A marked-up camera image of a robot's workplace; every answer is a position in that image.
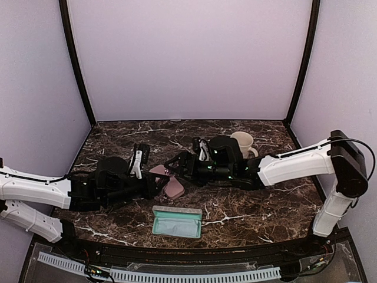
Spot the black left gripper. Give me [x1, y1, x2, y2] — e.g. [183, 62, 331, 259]
[103, 171, 170, 207]

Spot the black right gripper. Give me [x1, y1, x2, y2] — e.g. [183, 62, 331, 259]
[164, 150, 234, 187]

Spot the pink glasses case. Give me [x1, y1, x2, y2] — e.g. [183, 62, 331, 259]
[149, 164, 185, 201]

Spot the grey glasses case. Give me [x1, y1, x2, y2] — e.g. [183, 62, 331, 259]
[152, 205, 203, 239]

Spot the light blue cloth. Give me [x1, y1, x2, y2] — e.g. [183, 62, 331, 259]
[156, 219, 197, 238]

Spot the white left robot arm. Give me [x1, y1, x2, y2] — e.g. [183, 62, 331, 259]
[1, 144, 169, 257]

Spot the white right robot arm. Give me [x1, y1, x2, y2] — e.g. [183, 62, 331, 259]
[164, 130, 375, 256]

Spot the cream ceramic mug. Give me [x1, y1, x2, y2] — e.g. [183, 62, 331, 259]
[230, 131, 259, 159]

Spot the black front rail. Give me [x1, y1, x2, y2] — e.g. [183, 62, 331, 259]
[97, 244, 283, 266]

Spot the white slotted cable duct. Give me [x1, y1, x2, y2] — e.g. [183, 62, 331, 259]
[37, 252, 281, 282]

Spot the black left corner post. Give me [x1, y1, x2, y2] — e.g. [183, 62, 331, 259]
[58, 0, 96, 127]

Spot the black corner post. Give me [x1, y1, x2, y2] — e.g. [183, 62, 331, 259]
[283, 0, 321, 127]
[58, 0, 96, 127]

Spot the black right corner post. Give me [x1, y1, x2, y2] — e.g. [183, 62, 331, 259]
[283, 0, 321, 127]

